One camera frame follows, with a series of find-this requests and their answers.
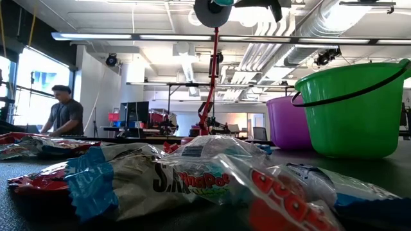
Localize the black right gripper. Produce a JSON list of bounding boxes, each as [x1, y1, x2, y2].
[[234, 0, 292, 22]]

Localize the blue silver candy bar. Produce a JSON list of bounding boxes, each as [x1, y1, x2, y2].
[[255, 143, 274, 154], [285, 162, 411, 231], [64, 142, 197, 222]]

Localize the white ceiling pipes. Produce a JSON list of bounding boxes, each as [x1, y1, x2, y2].
[[221, 19, 296, 100]]

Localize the black ceiling spotlight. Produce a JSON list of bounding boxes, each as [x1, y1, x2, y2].
[[105, 53, 119, 68], [313, 47, 343, 67]]

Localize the purple plastic bucket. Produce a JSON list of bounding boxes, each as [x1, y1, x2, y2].
[[265, 95, 314, 151]]

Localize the black office chair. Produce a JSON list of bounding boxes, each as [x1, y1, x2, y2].
[[252, 126, 268, 141]]

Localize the black crossbar light strips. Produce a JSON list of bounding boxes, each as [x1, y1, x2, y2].
[[51, 31, 411, 46]]

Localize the green plastic bucket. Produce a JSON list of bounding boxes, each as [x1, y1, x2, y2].
[[290, 58, 411, 160]]

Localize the red black machine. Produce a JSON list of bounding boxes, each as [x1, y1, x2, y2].
[[148, 108, 179, 135]]

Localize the black computer monitor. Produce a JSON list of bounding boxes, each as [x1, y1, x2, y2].
[[119, 101, 150, 123]]

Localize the blue storage bin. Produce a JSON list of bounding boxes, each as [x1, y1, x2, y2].
[[112, 121, 144, 128]]

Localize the black equipment rack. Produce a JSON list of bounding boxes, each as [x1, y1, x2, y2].
[[400, 101, 411, 141]]

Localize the person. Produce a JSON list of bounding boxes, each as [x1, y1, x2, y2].
[[40, 84, 85, 137]]

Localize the large bright window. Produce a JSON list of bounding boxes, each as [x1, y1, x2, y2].
[[0, 46, 75, 135]]

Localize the red snack bags far left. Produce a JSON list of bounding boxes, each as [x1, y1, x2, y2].
[[35, 141, 84, 158], [0, 143, 39, 160]]

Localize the black equipment stand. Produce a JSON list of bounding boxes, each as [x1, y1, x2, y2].
[[0, 96, 17, 135]]

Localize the red camera stand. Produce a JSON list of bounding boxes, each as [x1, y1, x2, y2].
[[180, 0, 233, 145]]

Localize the black overhead frame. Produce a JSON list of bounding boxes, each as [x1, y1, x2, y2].
[[125, 81, 297, 112]]

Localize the black table frame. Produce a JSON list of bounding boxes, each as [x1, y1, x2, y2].
[[62, 135, 277, 146]]

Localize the yellow cable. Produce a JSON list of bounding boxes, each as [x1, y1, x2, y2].
[[28, 11, 37, 47]]

